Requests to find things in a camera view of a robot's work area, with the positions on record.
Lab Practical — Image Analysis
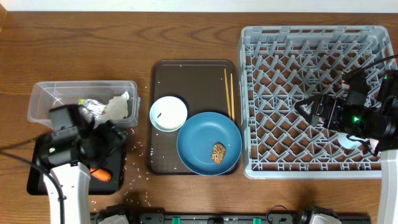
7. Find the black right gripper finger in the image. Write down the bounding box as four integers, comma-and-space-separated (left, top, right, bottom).
295, 105, 313, 124
295, 94, 322, 107

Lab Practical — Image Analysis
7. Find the white paper cup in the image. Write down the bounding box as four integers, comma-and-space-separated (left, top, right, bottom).
337, 133, 367, 150

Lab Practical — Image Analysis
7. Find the brown food scrap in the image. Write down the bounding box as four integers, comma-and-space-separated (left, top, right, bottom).
211, 143, 226, 165

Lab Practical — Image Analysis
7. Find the blue plate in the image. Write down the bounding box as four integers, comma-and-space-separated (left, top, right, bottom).
177, 112, 242, 176

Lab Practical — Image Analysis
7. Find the light blue rice bowl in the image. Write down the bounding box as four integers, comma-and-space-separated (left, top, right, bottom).
149, 96, 188, 132

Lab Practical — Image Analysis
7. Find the white tissue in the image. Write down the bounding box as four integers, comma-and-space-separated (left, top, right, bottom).
99, 91, 130, 120

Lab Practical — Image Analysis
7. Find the yellow green snack wrapper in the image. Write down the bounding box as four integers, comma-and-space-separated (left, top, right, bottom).
78, 99, 106, 119

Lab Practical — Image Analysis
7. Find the orange carrot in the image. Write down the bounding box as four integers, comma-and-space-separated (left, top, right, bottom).
90, 169, 112, 182

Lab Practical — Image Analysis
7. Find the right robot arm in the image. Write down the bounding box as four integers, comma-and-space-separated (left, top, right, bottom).
295, 67, 397, 223

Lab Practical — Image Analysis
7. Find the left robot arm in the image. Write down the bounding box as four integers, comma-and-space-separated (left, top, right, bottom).
35, 105, 127, 223

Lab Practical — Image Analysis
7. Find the grey dishwasher rack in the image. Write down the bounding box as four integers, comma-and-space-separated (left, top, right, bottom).
238, 26, 397, 179

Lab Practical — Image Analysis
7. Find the brown serving tray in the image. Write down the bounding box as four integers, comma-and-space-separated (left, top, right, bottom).
147, 60, 241, 175

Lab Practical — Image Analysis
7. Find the clear plastic bin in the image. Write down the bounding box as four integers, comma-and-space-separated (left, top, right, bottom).
27, 80, 141, 128

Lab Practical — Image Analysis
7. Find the black bin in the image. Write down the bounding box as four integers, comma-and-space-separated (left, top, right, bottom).
32, 133, 126, 195

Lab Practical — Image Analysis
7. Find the black front rail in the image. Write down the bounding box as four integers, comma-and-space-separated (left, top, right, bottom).
90, 205, 372, 224

